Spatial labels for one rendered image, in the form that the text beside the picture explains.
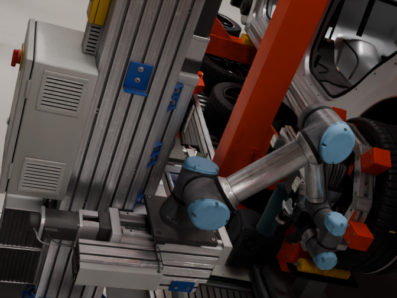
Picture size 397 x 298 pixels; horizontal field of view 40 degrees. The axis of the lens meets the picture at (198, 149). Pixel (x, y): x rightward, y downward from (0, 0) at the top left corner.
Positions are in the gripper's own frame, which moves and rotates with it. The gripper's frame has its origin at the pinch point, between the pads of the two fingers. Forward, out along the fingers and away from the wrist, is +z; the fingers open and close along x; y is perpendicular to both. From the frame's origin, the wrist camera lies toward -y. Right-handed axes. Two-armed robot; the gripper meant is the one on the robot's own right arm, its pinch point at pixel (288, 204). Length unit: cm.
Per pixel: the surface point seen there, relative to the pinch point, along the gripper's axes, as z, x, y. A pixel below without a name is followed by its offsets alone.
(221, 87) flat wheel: 188, -36, -32
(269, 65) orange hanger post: 60, 1, 34
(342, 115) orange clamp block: 35, -29, 28
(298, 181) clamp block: -0.5, 1.5, 11.7
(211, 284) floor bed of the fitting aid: 33, -4, -76
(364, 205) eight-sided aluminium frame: -12.2, -22.4, 13.2
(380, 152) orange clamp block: -4.4, -22.8, 32.6
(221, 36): 252, -47, -15
